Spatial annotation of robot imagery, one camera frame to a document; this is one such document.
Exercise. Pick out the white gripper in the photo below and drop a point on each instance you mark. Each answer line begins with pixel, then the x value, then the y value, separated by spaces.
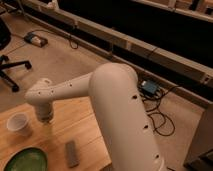
pixel 44 112

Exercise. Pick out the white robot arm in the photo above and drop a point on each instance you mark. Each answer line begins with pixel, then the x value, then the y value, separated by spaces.
pixel 119 111

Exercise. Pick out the grey rectangular block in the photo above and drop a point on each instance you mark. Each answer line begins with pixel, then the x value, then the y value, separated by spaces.
pixel 71 154

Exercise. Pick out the green plate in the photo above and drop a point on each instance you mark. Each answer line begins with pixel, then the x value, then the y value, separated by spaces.
pixel 28 159

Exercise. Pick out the power strip on floor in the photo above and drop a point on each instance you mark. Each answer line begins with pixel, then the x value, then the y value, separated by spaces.
pixel 35 39

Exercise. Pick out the black office chair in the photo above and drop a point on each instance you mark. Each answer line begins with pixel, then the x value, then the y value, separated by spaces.
pixel 5 38

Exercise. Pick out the blue power adapter box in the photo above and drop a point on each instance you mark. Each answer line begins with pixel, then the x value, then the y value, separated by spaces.
pixel 149 87

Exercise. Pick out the dark cabinet at right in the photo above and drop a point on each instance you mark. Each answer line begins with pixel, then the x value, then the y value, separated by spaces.
pixel 200 153

